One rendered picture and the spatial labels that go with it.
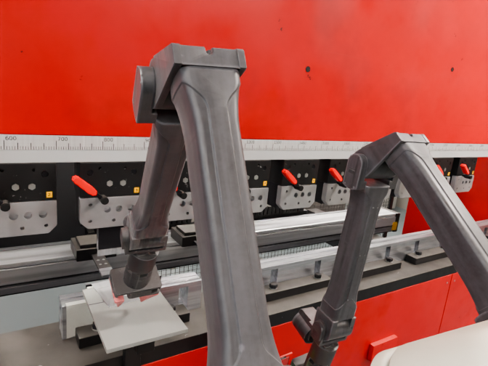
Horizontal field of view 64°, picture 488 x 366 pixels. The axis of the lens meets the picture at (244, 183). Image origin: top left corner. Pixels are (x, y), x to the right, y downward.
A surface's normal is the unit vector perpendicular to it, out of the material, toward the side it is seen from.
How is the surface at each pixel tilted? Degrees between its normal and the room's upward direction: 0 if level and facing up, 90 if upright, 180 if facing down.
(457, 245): 87
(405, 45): 90
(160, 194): 131
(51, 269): 90
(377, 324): 90
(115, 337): 0
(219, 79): 62
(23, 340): 0
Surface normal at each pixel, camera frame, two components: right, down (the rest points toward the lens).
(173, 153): 0.27, 0.82
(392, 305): 0.52, 0.25
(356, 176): -0.89, 0.00
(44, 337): 0.10, -0.97
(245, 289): 0.38, -0.24
